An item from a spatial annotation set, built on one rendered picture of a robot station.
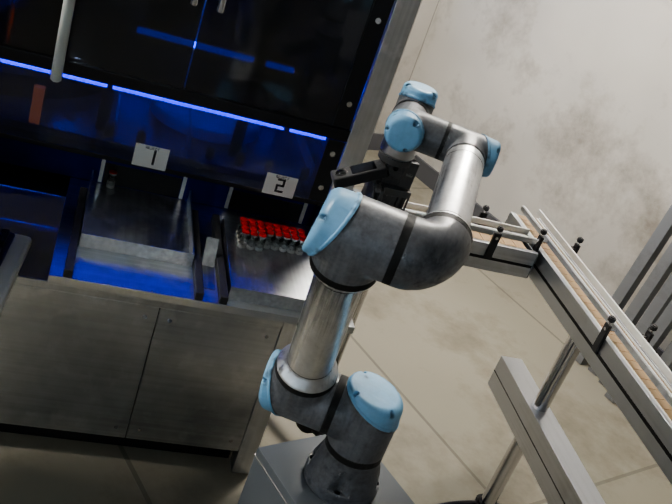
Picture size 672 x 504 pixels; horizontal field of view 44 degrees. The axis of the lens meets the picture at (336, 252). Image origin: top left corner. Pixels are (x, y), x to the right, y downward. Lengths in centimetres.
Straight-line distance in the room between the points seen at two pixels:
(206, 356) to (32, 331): 49
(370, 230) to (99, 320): 132
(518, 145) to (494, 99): 35
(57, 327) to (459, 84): 359
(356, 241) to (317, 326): 22
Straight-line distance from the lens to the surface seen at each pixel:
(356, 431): 157
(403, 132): 158
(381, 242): 124
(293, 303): 196
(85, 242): 200
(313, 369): 149
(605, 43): 481
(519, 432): 271
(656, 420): 218
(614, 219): 468
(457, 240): 130
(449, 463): 323
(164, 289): 192
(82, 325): 244
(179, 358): 251
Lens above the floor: 190
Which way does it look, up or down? 26 degrees down
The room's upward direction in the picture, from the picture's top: 20 degrees clockwise
